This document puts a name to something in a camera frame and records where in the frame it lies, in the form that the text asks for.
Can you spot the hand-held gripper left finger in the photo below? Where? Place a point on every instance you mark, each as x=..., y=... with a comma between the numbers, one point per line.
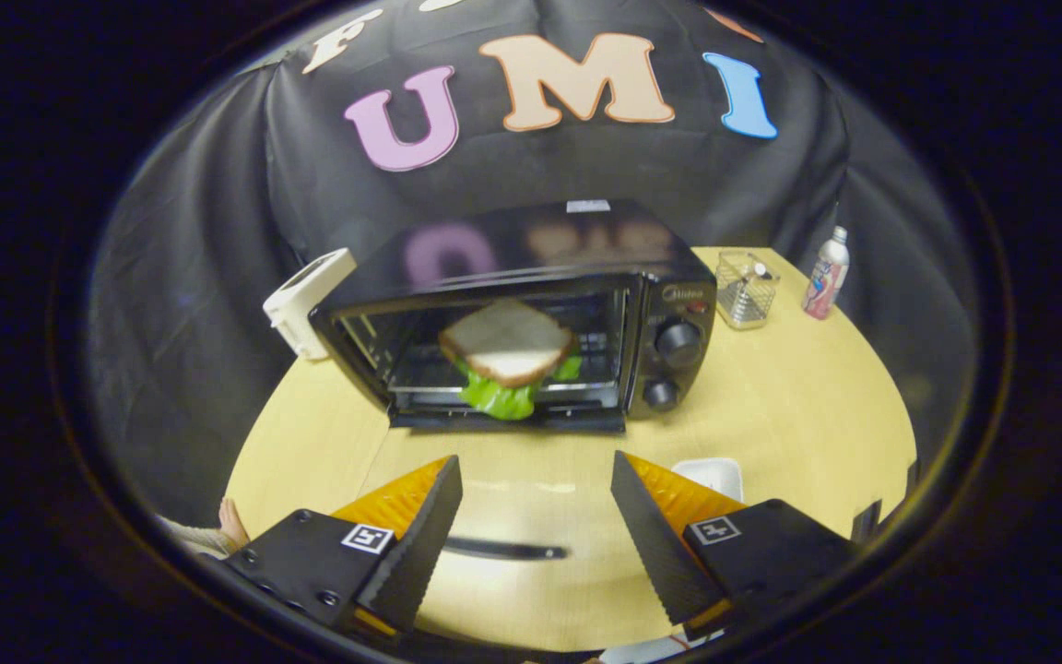
x=416, y=553

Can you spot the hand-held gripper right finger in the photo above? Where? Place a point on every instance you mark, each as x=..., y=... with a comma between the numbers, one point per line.
x=651, y=544

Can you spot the white bread lettuce sandwich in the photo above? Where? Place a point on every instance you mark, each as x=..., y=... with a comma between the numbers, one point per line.
x=508, y=346

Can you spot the black toaster oven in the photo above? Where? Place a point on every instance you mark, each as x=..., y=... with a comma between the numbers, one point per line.
x=669, y=286

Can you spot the white pop-up toaster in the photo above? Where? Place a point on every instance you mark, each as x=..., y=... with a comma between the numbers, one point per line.
x=305, y=295

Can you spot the small white plate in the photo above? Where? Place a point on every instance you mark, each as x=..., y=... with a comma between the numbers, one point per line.
x=715, y=475

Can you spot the person's knitted sleeve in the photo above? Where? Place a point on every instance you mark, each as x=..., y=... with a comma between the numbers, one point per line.
x=194, y=537

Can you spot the clear square holder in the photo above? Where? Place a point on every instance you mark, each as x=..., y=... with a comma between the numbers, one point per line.
x=745, y=293

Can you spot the white pink spray bottle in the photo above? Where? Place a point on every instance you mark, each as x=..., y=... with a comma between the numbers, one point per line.
x=826, y=277

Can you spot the black backdrop cloth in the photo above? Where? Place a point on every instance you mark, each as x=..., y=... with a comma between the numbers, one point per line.
x=218, y=212

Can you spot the black chair frame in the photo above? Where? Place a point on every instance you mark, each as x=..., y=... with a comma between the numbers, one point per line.
x=867, y=521

